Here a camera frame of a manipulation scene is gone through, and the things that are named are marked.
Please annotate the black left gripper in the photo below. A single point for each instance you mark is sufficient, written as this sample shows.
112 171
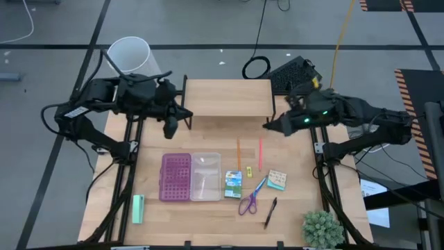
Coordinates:
164 99

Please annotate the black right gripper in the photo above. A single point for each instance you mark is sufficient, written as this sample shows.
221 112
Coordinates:
312 107

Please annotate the teal sticky note pad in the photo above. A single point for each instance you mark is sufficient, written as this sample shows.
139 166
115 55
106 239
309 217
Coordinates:
277 178

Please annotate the purple-lidded clear pencil case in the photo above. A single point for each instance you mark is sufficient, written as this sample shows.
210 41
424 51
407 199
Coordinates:
175 177

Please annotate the green crayon box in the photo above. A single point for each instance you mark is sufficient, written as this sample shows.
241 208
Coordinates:
233 185

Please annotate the black pen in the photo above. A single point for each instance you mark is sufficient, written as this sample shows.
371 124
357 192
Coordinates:
270 212

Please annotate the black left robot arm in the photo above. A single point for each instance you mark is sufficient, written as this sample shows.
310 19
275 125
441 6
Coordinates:
90 132

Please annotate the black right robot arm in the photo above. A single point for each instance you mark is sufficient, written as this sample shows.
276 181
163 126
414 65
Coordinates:
367 112

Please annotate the wooden shelf riser black legs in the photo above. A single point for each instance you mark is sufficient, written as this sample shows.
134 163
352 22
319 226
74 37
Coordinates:
227 97

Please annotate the white shade table lamp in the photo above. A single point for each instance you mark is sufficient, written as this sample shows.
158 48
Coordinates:
133 59

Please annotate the mint green eraser block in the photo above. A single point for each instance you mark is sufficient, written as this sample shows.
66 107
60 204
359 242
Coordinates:
138 208

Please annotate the white printed sheet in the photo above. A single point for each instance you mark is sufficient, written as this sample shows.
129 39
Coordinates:
373 187

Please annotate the green artificial plant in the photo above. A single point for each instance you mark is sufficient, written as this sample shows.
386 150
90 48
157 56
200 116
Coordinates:
322 231

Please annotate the black orange hazard striped mat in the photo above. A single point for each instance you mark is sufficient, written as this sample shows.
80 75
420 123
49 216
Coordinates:
416 90
381 4

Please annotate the grey metal stand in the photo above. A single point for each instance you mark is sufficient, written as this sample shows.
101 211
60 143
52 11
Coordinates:
433 139

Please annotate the grey floor block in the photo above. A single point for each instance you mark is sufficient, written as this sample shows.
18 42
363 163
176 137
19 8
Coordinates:
9 76

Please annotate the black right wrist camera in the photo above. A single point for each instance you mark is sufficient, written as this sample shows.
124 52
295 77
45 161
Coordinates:
289 129

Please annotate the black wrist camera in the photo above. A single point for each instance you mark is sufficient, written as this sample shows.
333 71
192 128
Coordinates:
289 129
170 127

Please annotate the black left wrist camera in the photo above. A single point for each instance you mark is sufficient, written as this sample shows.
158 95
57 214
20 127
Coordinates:
170 127

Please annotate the black metal table frame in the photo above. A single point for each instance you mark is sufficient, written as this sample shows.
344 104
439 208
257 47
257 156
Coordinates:
123 225

